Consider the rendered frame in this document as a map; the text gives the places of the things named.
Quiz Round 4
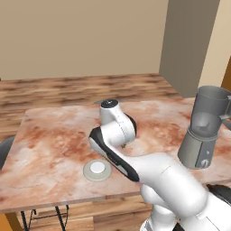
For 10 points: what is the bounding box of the dark grey stool seat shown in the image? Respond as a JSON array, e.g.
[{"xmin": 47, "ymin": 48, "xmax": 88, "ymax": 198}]
[{"xmin": 0, "ymin": 134, "xmax": 16, "ymax": 171}]

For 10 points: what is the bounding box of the black metal stool frame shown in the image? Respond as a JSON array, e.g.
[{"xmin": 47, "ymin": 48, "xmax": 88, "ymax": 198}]
[{"xmin": 20, "ymin": 204, "xmax": 70, "ymax": 231}]

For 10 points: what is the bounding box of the orange wooden cabinet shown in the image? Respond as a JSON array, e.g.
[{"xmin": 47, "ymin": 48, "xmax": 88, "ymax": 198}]
[{"xmin": 220, "ymin": 56, "xmax": 231, "ymax": 92}]

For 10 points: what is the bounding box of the grey round blender lid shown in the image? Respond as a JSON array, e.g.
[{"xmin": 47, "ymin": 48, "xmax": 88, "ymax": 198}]
[{"xmin": 83, "ymin": 159, "xmax": 113, "ymax": 182}]

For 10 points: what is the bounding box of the grey blender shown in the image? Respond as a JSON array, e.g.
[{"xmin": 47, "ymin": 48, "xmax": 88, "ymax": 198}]
[{"xmin": 177, "ymin": 85, "xmax": 231, "ymax": 170}]

